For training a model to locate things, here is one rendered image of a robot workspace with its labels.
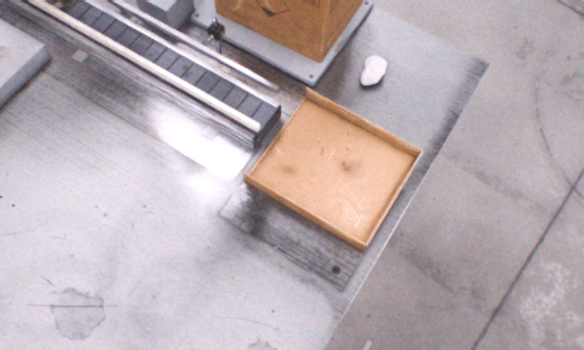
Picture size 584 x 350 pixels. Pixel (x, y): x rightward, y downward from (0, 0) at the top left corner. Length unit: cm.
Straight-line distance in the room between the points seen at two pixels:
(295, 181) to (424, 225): 100
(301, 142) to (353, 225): 22
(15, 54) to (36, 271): 51
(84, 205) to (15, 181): 17
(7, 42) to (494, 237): 169
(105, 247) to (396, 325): 113
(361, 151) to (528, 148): 125
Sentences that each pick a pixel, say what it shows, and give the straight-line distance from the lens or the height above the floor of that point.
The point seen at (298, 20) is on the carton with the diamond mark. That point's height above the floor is 96.
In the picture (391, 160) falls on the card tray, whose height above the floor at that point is 83.
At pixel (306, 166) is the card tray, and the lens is 126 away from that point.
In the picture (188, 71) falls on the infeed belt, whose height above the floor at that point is 88.
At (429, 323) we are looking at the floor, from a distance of 207.
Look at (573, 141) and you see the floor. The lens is 255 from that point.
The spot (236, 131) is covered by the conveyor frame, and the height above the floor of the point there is 87.
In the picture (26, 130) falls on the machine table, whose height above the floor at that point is 83.
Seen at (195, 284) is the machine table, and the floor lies 83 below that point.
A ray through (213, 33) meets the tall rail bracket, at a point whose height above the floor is 96.
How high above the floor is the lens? 196
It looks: 64 degrees down
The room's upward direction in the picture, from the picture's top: 5 degrees clockwise
